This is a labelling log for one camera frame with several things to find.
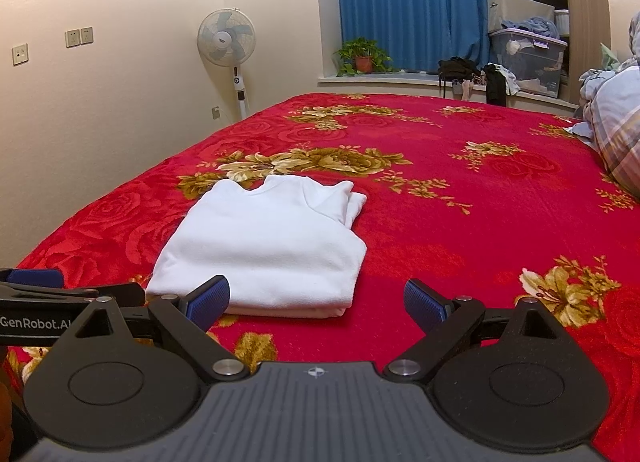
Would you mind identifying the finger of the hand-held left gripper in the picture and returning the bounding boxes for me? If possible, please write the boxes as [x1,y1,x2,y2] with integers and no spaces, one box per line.
[0,268,66,289]
[0,281,147,310]

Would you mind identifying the beige fabric storage box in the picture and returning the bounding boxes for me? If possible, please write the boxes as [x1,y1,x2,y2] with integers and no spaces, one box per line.
[487,0,557,34]

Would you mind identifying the blue crumpled clothes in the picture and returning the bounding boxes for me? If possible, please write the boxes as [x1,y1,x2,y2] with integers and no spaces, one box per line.
[500,16,560,41]

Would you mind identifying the red floral blanket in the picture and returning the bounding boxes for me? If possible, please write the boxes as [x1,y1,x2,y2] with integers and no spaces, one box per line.
[0,92,640,462]

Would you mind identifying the white shirt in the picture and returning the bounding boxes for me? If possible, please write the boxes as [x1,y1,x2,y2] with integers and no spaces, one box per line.
[145,176,369,319]

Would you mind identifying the clear plastic storage box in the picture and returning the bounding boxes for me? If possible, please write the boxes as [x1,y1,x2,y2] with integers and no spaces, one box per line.
[488,28,569,98]

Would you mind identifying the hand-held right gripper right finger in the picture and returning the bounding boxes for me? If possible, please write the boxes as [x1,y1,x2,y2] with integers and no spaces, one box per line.
[382,278,572,385]

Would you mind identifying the blue curtain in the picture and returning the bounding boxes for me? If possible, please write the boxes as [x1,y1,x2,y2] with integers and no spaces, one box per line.
[333,0,537,74]

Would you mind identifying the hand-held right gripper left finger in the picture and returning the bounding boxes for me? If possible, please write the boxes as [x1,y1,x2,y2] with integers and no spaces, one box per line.
[75,274,252,385]

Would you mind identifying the potted green plant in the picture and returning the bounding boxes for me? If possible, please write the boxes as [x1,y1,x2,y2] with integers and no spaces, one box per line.
[332,38,394,77]

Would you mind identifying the plaid quilt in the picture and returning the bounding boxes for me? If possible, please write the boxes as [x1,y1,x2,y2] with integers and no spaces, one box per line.
[565,9,640,189]

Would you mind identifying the black bag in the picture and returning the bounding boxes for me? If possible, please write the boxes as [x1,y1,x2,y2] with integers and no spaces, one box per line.
[437,56,482,84]

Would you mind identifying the white standing fan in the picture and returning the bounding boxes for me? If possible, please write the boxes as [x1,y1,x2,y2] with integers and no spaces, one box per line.
[196,8,257,121]

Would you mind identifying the black garment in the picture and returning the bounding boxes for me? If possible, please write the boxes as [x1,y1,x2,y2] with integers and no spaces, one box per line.
[482,63,509,106]

